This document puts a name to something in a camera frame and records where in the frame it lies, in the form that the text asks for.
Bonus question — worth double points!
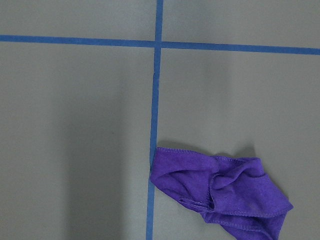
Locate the purple microfiber towel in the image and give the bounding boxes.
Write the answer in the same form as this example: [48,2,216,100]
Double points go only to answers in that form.
[150,147,293,240]

